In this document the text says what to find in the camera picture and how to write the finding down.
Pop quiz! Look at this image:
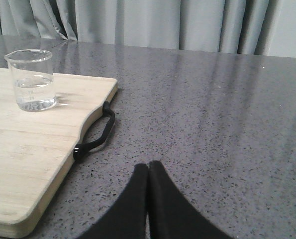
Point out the clear glass measuring beaker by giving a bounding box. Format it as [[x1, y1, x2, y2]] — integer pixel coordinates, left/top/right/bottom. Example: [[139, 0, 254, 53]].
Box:
[[4, 49, 57, 112]]

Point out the grey curtain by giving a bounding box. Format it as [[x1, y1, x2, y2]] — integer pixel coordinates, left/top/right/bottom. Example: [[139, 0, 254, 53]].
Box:
[[0, 0, 296, 57]]

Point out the light wooden cutting board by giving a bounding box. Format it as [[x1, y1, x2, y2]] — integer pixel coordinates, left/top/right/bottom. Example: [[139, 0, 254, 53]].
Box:
[[0, 68, 117, 239]]

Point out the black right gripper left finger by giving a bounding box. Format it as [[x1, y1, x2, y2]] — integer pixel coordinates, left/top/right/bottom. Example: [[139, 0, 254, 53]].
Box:
[[78, 164, 148, 239]]

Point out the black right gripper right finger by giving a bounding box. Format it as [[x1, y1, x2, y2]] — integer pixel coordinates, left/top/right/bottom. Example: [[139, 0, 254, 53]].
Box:
[[148, 161, 230, 239]]

